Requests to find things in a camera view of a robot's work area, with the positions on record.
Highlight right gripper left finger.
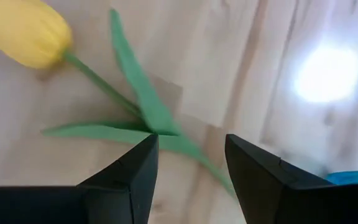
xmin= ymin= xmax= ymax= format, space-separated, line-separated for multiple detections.
xmin=76 ymin=134 xmax=160 ymax=224

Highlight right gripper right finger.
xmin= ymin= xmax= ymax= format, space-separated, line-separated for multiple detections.
xmin=224 ymin=134 xmax=334 ymax=224

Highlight yellow artificial tulip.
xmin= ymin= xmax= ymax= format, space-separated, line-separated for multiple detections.
xmin=0 ymin=0 xmax=239 ymax=200

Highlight blue textured glass vase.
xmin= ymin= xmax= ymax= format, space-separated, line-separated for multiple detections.
xmin=326 ymin=170 xmax=358 ymax=187

